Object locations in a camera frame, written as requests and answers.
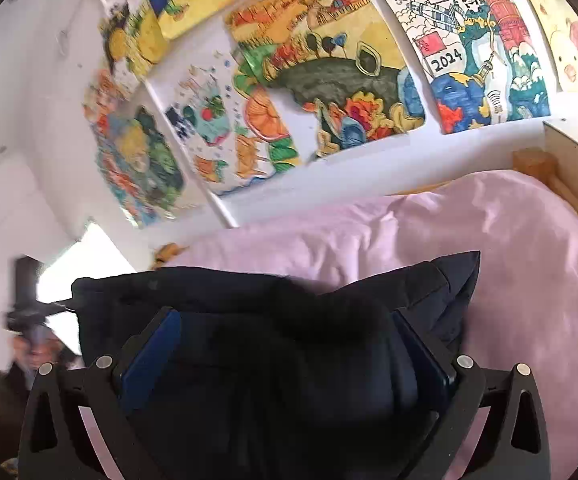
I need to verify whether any dark navy puffer jacket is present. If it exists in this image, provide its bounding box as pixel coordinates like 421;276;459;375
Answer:
72;252;481;479

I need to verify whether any person's left hand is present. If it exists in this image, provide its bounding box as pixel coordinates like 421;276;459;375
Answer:
11;330;65;373

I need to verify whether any bright window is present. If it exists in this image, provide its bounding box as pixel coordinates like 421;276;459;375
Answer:
36;220;138;356

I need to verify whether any pink bed quilt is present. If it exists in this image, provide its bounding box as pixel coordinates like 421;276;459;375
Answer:
174;170;578;479

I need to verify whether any blond child green painting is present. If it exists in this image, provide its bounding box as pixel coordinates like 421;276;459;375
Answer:
83;66;206;229

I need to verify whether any orange fruit juice painting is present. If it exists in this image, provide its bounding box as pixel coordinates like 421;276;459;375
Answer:
150;42;301;195

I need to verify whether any bee and sunflower painting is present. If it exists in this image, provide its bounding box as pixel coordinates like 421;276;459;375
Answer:
99;0;170;100

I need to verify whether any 2024 dragon city painting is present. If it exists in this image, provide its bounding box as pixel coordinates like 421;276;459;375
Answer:
385;0;550;133

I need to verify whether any yellow landscape hill painting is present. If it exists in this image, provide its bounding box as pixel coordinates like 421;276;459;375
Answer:
225;0;426;158

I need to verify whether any white wall conduit pipe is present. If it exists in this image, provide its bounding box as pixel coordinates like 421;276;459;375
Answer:
99;0;238;228

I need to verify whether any wooden bed frame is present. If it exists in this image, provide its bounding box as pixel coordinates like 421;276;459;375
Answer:
151;119;578;271

